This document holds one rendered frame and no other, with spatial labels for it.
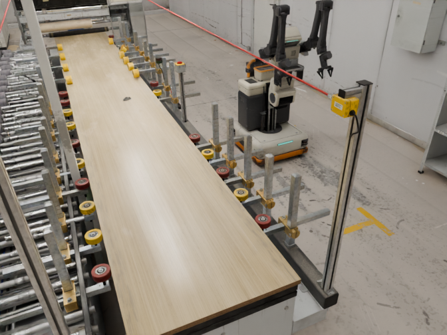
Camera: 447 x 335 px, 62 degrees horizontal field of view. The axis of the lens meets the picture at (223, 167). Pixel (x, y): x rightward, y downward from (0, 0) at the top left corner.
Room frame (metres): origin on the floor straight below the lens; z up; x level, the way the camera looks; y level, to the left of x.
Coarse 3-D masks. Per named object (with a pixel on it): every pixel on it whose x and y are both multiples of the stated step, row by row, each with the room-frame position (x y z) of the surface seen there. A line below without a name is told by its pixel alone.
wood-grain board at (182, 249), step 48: (96, 48) 4.91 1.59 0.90; (96, 96) 3.20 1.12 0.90; (144, 96) 3.17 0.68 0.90; (96, 144) 2.29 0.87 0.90; (144, 144) 2.27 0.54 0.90; (192, 144) 2.25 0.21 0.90; (96, 192) 1.72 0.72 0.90; (144, 192) 1.71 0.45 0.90; (192, 192) 1.69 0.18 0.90; (144, 240) 1.32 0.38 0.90; (192, 240) 1.31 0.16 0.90; (240, 240) 1.30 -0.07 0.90; (144, 288) 1.03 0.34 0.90; (192, 288) 1.02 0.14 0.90; (240, 288) 1.02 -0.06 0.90
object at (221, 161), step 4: (252, 152) 2.25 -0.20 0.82; (256, 152) 2.26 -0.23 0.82; (260, 152) 2.27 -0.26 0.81; (236, 156) 2.20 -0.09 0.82; (240, 156) 2.21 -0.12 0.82; (252, 156) 2.25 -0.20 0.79; (212, 160) 2.16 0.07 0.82; (216, 160) 2.16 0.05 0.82; (220, 160) 2.16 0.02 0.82; (224, 160) 2.16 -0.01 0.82; (236, 160) 2.20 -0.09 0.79; (212, 164) 2.13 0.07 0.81; (216, 164) 2.14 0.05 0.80; (220, 164) 2.15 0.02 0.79
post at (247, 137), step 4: (244, 136) 1.93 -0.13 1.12; (248, 136) 1.91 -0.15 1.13; (244, 140) 1.93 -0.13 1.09; (248, 140) 1.91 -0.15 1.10; (244, 144) 1.93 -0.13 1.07; (248, 144) 1.91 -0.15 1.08; (244, 148) 1.93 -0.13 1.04; (248, 148) 1.91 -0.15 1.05; (244, 152) 1.93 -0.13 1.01; (248, 152) 1.91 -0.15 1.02; (244, 156) 1.93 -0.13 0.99; (248, 156) 1.91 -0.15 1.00; (244, 160) 1.93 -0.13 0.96; (248, 160) 1.91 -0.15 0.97; (244, 164) 1.93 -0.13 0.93; (248, 164) 1.91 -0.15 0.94; (244, 168) 1.93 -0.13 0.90; (248, 168) 1.91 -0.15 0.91; (244, 172) 1.93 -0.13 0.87; (248, 172) 1.91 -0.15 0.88; (244, 176) 1.92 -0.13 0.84; (248, 176) 1.91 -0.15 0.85; (244, 188) 1.92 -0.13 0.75; (248, 188) 1.91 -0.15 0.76; (248, 192) 1.91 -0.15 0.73
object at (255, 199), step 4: (284, 188) 1.79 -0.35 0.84; (288, 188) 1.79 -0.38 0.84; (272, 192) 1.76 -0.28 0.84; (276, 192) 1.75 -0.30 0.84; (280, 192) 1.76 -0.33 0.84; (284, 192) 1.77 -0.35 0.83; (288, 192) 1.78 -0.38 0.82; (256, 196) 1.72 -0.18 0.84; (272, 196) 1.74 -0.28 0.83; (276, 196) 1.75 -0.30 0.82; (248, 200) 1.69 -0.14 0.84; (252, 200) 1.69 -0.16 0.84; (256, 200) 1.69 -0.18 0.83; (260, 200) 1.70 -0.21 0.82; (244, 204) 1.66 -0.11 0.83; (248, 204) 1.67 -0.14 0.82; (252, 204) 1.68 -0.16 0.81
